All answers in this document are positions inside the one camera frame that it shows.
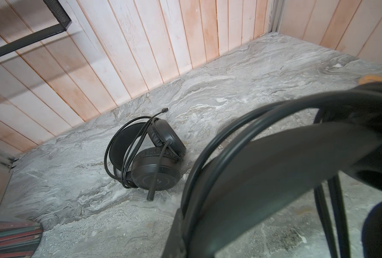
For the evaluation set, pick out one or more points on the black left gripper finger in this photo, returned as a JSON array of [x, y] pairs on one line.
[[175, 246]]

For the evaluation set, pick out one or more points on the large black gaming headset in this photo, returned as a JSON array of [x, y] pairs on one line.
[[145, 153]]

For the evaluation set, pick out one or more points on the small black wired headphones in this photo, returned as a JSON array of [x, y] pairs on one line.
[[269, 157]]

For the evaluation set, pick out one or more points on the clear cup of pencils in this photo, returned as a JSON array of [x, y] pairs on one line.
[[19, 239]]

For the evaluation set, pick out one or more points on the small brown round disc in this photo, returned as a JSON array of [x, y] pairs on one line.
[[369, 79]]

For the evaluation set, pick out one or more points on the black wire mesh wall basket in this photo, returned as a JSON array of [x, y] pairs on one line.
[[63, 19]]

